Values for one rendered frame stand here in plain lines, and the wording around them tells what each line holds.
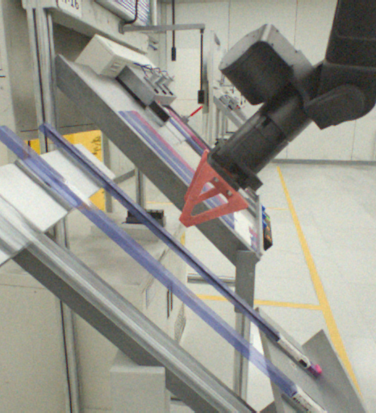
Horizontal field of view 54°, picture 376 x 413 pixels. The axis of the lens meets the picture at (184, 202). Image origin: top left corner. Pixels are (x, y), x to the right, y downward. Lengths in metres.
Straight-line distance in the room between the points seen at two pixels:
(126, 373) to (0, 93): 0.83
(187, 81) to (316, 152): 3.84
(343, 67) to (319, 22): 7.33
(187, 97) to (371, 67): 4.15
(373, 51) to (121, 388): 0.42
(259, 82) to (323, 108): 0.07
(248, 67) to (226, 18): 7.30
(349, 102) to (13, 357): 1.22
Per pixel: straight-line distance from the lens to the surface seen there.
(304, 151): 7.63
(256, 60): 0.42
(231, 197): 0.41
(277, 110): 0.45
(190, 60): 4.53
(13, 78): 1.10
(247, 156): 0.44
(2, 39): 1.10
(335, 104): 0.41
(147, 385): 0.45
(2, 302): 1.29
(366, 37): 0.39
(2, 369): 1.43
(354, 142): 7.78
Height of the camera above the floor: 1.09
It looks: 15 degrees down
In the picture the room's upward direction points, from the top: straight up
